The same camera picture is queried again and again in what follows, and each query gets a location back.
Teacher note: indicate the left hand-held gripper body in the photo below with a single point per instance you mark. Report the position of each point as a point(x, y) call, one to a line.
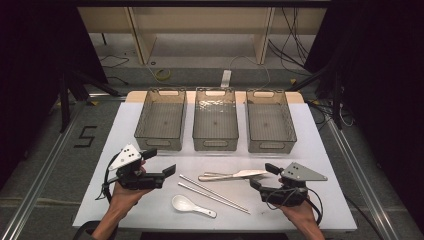
point(136, 181)

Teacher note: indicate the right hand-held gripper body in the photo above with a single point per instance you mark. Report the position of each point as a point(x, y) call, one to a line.
point(286, 196)

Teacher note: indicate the white ceramic spoon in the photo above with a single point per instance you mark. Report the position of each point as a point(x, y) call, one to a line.
point(181, 202)

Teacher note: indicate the clear grey plastic bin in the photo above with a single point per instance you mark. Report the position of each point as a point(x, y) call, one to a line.
point(161, 120)
point(270, 123)
point(215, 120)

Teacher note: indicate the person's left hand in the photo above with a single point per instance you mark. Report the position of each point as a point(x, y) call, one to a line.
point(125, 198)

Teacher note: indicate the person's right hand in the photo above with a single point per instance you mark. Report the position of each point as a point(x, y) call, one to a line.
point(300, 215)

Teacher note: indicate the white plastic fork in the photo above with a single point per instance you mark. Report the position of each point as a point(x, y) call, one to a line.
point(216, 174)

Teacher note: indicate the white table sheet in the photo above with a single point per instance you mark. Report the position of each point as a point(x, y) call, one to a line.
point(310, 140)

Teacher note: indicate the person's left grey sleeve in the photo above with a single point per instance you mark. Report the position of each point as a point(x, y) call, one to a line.
point(81, 230)

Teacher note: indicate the yellow tape roll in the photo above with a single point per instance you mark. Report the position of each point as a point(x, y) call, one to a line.
point(159, 77)

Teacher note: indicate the black tripod stand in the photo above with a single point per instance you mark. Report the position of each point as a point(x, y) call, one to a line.
point(64, 103)
point(337, 103)

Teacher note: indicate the white power strip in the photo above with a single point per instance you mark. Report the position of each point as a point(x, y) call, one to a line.
point(226, 78)

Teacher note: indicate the black curtain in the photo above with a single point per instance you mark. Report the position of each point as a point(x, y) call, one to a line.
point(383, 83)
point(30, 66)

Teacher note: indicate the light wooden desk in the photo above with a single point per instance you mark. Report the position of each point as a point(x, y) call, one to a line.
point(200, 23)

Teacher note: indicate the aluminium floor rail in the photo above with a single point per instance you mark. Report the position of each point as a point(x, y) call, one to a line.
point(35, 186)
point(365, 186)

